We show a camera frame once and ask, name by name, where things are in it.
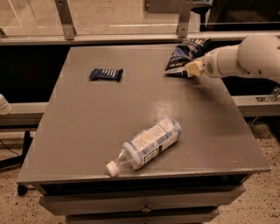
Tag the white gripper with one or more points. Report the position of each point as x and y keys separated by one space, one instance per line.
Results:
x=209 y=66

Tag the blue chip bag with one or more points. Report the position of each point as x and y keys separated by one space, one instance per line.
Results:
x=189 y=50

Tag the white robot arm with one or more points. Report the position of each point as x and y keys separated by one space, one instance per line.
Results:
x=256 y=57

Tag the blue label plastic bottle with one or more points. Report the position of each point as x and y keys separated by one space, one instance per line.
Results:
x=146 y=145

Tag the dark blue snack bar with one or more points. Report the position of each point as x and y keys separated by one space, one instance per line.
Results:
x=106 y=74

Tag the grey drawer cabinet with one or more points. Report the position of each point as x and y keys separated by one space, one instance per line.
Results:
x=86 y=122

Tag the white cylinder at left edge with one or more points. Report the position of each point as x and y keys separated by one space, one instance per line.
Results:
x=5 y=107

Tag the right metal rail bracket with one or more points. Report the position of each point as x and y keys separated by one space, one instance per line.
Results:
x=184 y=17

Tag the metal rail bracket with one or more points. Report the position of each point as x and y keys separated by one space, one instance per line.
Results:
x=184 y=17
x=65 y=19

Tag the metal clamp bracket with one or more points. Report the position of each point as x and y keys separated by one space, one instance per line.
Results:
x=271 y=97

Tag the left metal rail bracket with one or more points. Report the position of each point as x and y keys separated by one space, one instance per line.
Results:
x=65 y=19

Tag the black stand with cable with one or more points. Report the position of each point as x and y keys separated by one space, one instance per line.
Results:
x=18 y=160

